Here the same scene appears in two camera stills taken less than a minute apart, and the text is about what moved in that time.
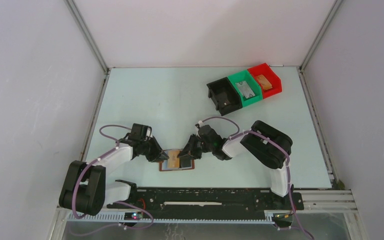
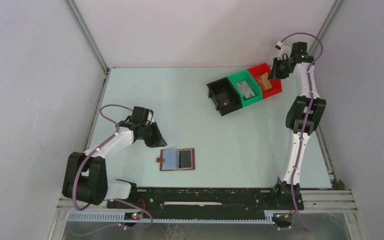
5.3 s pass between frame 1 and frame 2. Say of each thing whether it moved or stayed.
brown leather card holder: stayed
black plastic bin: stayed
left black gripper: moved
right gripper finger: moved
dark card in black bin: stayed
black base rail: stayed
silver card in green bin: stayed
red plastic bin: stayed
